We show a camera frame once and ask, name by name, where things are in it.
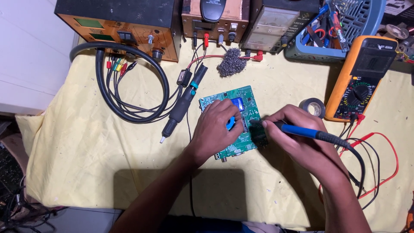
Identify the person's right hand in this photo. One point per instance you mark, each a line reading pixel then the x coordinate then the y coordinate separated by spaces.
pixel 307 139

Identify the person's left hand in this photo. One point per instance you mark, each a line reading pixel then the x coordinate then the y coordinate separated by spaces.
pixel 212 132

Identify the black electrical tape roll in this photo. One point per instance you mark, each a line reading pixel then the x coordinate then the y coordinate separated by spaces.
pixel 312 106

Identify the green circuit board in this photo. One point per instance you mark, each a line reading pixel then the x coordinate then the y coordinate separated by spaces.
pixel 250 100

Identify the steel wool tip cleaner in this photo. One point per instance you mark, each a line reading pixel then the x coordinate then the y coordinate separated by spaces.
pixel 231 63

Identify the black multimeter probe lead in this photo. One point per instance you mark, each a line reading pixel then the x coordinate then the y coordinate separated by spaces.
pixel 376 161

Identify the orange digital multimeter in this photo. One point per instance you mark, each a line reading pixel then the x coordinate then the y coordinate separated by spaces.
pixel 359 81

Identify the red multimeter probe lead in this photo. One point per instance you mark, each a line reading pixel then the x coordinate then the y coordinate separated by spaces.
pixel 393 155

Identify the person's dark clothing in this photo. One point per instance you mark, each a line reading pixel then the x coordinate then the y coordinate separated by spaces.
pixel 220 225

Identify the test leads with coloured plugs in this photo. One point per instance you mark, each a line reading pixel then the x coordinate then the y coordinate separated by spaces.
pixel 118 97

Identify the brown bench power supply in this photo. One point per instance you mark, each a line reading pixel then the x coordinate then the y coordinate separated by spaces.
pixel 223 27

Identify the yellow table cloth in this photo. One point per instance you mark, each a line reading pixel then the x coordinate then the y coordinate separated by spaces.
pixel 97 155

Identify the grey bench power supply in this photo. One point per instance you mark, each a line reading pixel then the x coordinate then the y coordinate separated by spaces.
pixel 275 26

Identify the black handset device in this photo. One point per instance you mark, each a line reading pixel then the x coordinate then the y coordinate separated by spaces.
pixel 212 9

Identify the blue basket of tools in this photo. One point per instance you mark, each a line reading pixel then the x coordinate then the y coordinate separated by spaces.
pixel 355 22

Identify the orange rework station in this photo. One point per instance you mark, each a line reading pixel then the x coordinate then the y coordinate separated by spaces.
pixel 119 22

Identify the heap of spare parts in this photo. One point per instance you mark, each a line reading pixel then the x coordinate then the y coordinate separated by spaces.
pixel 399 29

